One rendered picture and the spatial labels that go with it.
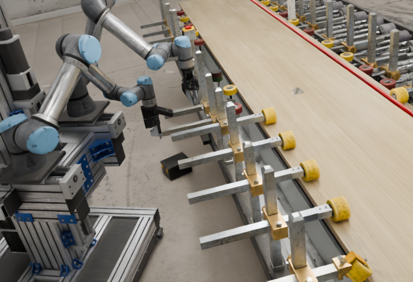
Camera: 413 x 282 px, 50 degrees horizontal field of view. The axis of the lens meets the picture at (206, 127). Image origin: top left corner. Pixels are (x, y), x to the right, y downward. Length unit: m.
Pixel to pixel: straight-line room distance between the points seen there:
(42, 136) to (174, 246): 1.40
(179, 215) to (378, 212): 1.76
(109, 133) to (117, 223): 0.76
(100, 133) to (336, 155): 1.19
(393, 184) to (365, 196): 0.13
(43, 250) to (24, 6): 7.66
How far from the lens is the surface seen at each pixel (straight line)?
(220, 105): 2.14
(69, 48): 1.95
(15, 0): 9.89
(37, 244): 2.67
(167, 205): 3.27
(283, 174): 1.76
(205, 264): 2.79
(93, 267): 2.69
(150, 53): 2.11
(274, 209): 1.56
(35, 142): 1.83
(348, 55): 2.97
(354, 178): 1.84
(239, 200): 2.07
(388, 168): 1.91
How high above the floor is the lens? 2.00
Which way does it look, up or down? 29 degrees down
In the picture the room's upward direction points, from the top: 10 degrees counter-clockwise
